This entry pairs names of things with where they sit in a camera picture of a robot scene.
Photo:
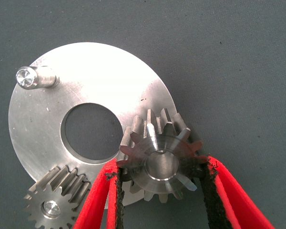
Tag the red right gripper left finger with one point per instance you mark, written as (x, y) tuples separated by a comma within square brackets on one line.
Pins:
[(97, 202)]

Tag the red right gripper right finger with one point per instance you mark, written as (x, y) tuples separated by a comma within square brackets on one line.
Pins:
[(228, 202)]

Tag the dark grey table cloth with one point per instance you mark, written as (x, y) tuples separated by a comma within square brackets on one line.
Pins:
[(228, 71)]

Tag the small steel spur gear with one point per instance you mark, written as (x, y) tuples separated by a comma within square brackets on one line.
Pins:
[(140, 152), (62, 181)]

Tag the round metal carrier plate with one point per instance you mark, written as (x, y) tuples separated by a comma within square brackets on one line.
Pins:
[(97, 71)]

